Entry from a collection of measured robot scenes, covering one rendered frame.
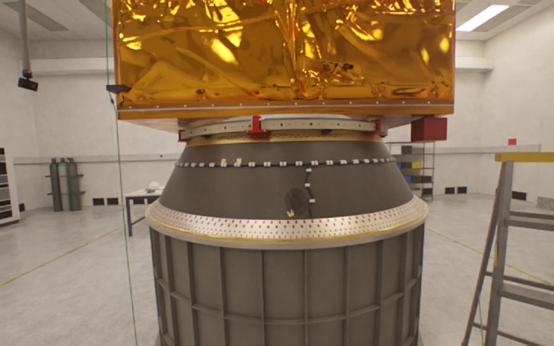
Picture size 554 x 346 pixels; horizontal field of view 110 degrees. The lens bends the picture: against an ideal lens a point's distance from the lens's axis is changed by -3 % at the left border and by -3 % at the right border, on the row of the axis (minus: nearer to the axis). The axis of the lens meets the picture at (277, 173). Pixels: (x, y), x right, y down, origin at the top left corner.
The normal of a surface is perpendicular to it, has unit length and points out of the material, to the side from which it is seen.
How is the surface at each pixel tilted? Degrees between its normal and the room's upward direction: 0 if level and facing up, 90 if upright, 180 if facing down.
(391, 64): 91
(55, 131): 90
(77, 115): 90
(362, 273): 90
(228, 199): 62
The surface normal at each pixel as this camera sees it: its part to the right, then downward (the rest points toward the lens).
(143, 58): -0.04, 0.19
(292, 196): 0.01, -0.39
